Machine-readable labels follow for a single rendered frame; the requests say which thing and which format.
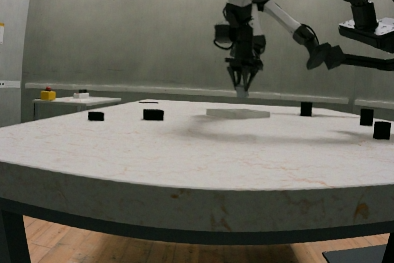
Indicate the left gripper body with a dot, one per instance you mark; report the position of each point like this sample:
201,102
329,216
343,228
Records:
244,50

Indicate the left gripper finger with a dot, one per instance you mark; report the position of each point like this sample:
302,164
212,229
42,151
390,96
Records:
246,72
232,71

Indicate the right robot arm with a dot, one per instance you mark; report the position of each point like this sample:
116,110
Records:
301,35

